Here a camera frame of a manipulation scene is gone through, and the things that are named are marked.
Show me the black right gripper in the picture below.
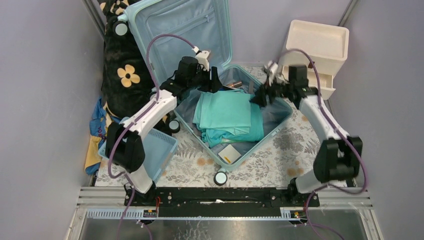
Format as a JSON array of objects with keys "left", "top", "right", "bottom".
[{"left": 248, "top": 74, "right": 293, "bottom": 108}]

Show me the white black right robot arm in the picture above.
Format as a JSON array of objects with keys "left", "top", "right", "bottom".
[{"left": 251, "top": 61, "right": 363, "bottom": 206}]

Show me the white three-drawer storage cabinet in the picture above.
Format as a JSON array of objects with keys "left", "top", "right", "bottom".
[{"left": 283, "top": 19, "right": 350, "bottom": 100}]

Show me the black floral plush blanket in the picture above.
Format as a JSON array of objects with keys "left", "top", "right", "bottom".
[{"left": 98, "top": 0, "right": 154, "bottom": 118}]

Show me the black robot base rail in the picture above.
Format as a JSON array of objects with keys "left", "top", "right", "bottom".
[{"left": 123, "top": 184, "right": 320, "bottom": 218}]

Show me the floral patterned floor mat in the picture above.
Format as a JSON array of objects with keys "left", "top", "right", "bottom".
[{"left": 94, "top": 67, "right": 347, "bottom": 188}]

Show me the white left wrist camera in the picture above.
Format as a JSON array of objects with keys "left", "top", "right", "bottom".
[{"left": 192, "top": 46, "right": 211, "bottom": 72}]

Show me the light blue perforated plastic basket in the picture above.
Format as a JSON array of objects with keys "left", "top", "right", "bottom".
[{"left": 94, "top": 129, "right": 178, "bottom": 187}]

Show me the dark blue flat item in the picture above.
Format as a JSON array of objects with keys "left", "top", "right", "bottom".
[{"left": 221, "top": 85, "right": 237, "bottom": 91}]

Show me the copper metallic cylinder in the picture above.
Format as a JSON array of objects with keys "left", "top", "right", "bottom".
[{"left": 227, "top": 81, "right": 243, "bottom": 89}]

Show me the blue yellow cloth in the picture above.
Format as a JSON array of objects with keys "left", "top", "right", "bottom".
[{"left": 84, "top": 97, "right": 118, "bottom": 175}]

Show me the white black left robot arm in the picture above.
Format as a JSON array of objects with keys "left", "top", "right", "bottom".
[{"left": 104, "top": 56, "right": 222, "bottom": 206}]

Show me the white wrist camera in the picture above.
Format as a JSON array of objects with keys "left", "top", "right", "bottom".
[
  {"left": 192, "top": 46, "right": 211, "bottom": 72},
  {"left": 263, "top": 60, "right": 284, "bottom": 86}
]

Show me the teal folded cloth bottom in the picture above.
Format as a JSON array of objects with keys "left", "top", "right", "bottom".
[{"left": 194, "top": 100, "right": 265, "bottom": 148}]

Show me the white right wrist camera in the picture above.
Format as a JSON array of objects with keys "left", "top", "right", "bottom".
[{"left": 263, "top": 60, "right": 284, "bottom": 86}]

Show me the teal folded cloth top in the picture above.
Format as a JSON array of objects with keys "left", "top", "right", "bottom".
[{"left": 192, "top": 91, "right": 251, "bottom": 131}]

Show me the teal folded cloth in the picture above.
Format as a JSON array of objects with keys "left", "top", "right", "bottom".
[
  {"left": 194, "top": 100, "right": 265, "bottom": 148},
  {"left": 192, "top": 91, "right": 251, "bottom": 131}
]

